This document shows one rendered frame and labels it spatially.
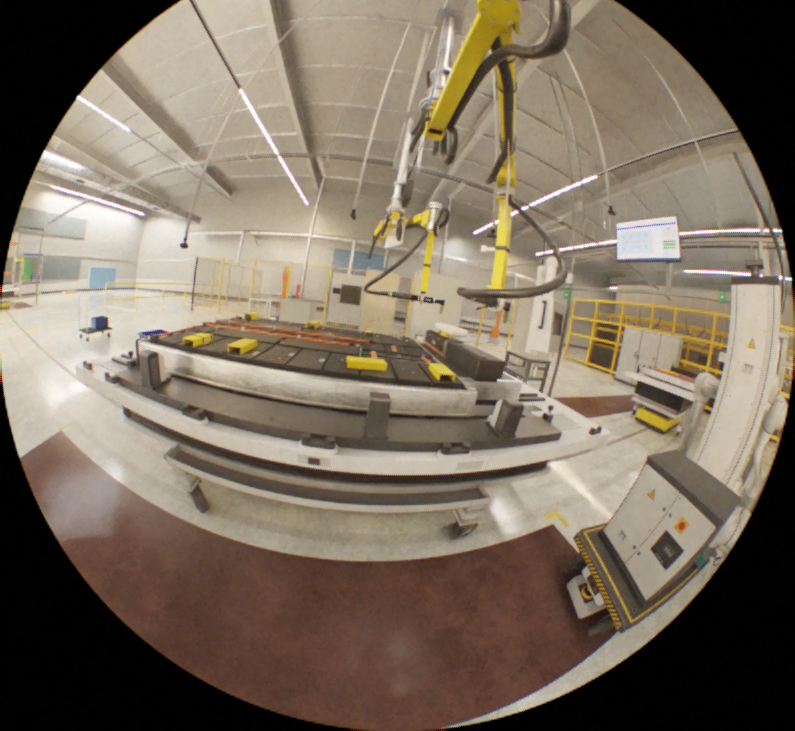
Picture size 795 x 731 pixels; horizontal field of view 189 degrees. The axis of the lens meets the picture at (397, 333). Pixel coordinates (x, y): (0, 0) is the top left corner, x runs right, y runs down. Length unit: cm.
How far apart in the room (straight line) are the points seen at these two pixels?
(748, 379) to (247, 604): 244
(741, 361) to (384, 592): 204
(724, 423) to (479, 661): 153
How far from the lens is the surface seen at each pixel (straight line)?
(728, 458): 165
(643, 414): 534
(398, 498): 127
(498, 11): 71
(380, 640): 131
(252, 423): 81
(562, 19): 52
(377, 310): 560
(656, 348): 956
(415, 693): 131
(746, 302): 167
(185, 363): 112
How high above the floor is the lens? 129
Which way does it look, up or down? 7 degrees down
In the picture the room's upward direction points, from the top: 9 degrees clockwise
